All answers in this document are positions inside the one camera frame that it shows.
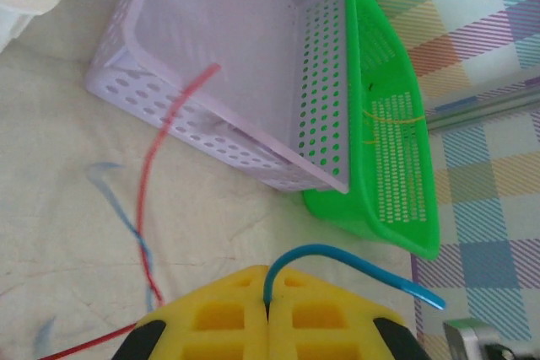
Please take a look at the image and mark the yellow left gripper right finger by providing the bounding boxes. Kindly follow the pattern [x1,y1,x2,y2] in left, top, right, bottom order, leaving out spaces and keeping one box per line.
[267,269,431,360]

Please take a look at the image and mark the lilac perforated plastic basket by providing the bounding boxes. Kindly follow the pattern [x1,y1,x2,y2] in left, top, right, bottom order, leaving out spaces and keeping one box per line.
[84,0,351,195]

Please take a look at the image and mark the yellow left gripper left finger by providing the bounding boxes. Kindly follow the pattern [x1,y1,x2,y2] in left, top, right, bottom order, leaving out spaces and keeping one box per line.
[111,265,269,360]

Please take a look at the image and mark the thin blue cable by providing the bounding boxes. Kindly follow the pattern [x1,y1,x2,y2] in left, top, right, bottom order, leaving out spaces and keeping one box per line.
[263,244,446,310]
[86,161,155,314]

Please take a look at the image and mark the green perforated plastic basket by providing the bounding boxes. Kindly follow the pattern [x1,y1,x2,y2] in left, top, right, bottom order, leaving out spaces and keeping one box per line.
[301,0,440,261]

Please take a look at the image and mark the thin yellow cable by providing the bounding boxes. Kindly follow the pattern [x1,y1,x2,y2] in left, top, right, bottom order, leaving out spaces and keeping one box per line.
[361,109,426,146]

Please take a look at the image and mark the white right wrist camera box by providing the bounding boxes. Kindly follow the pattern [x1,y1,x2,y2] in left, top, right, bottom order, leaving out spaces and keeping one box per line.
[442,317,507,360]

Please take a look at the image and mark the aluminium frame post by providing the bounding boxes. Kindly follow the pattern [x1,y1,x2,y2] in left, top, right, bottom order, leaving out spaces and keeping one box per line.
[425,77,540,132]

